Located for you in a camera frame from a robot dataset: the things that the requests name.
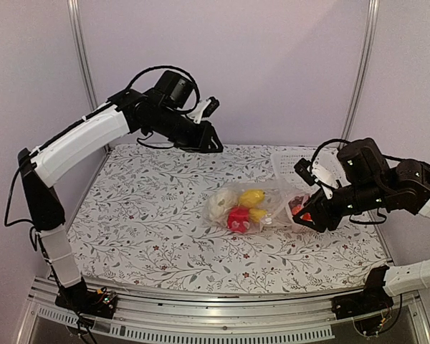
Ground white cauliflower toy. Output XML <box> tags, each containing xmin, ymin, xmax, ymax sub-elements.
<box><xmin>207</xmin><ymin>188</ymin><xmax>237</xmax><ymax>221</ymax></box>

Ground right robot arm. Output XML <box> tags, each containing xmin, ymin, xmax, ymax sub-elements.
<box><xmin>293</xmin><ymin>158</ymin><xmax>430</xmax><ymax>312</ymax></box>

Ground right aluminium post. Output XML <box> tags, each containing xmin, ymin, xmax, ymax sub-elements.
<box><xmin>340</xmin><ymin>0</ymin><xmax>380</xmax><ymax>140</ymax></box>

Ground dark red grape bunch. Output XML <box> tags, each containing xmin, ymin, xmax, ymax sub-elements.
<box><xmin>288</xmin><ymin>194</ymin><xmax>310</xmax><ymax>215</ymax></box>

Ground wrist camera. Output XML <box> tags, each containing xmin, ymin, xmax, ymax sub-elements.
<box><xmin>153</xmin><ymin>70</ymin><xmax>221</xmax><ymax>125</ymax></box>
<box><xmin>294</xmin><ymin>138</ymin><xmax>384</xmax><ymax>187</ymax></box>

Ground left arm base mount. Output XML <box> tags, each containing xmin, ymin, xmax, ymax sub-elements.
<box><xmin>55</xmin><ymin>281</ymin><xmax>118</xmax><ymax>319</ymax></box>

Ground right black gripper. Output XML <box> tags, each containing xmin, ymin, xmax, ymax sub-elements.
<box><xmin>292</xmin><ymin>180</ymin><xmax>387</xmax><ymax>232</ymax></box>

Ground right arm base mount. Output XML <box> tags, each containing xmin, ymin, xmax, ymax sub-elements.
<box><xmin>331</xmin><ymin>266</ymin><xmax>393</xmax><ymax>337</ymax></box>

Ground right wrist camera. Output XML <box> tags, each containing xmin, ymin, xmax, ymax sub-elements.
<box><xmin>294</xmin><ymin>138</ymin><xmax>384</xmax><ymax>187</ymax></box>

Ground aluminium post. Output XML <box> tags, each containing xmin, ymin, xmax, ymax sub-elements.
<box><xmin>67</xmin><ymin>0</ymin><xmax>98</xmax><ymax>110</ymax></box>
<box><xmin>340</xmin><ymin>0</ymin><xmax>380</xmax><ymax>140</ymax></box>

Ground red pepper toy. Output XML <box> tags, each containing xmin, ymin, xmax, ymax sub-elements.
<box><xmin>226</xmin><ymin>206</ymin><xmax>250</xmax><ymax>233</ymax></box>

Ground orange pumpkin toy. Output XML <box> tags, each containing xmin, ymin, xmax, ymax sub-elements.
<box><xmin>291</xmin><ymin>205</ymin><xmax>312</xmax><ymax>221</ymax></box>

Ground floral table mat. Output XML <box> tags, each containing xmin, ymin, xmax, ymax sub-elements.
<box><xmin>68</xmin><ymin>144</ymin><xmax>389</xmax><ymax>294</ymax></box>

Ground clear zip top bag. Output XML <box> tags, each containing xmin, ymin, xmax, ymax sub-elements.
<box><xmin>203</xmin><ymin>179</ymin><xmax>310</xmax><ymax>234</ymax></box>

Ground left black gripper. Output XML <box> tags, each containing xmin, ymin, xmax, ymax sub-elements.
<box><xmin>146</xmin><ymin>105</ymin><xmax>225</xmax><ymax>153</ymax></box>

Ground yellow corn toy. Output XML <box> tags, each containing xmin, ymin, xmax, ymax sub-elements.
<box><xmin>238</xmin><ymin>189</ymin><xmax>265</xmax><ymax>209</ymax></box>
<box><xmin>249</xmin><ymin>208</ymin><xmax>267</xmax><ymax>223</ymax></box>

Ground white plastic basket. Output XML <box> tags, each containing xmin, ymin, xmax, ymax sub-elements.
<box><xmin>270</xmin><ymin>150</ymin><xmax>348</xmax><ymax>234</ymax></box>

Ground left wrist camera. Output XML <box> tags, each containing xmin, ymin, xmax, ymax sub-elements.
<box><xmin>153</xmin><ymin>70</ymin><xmax>221</xmax><ymax>125</ymax></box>

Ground aluminium front rail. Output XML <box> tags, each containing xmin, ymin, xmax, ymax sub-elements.
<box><xmin>16</xmin><ymin>277</ymin><xmax>430</xmax><ymax>343</ymax></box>

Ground left aluminium post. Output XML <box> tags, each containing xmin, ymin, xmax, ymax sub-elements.
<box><xmin>67</xmin><ymin>0</ymin><xmax>98</xmax><ymax>110</ymax></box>

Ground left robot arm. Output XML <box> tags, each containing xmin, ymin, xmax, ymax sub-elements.
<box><xmin>19</xmin><ymin>89</ymin><xmax>223</xmax><ymax>311</ymax></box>

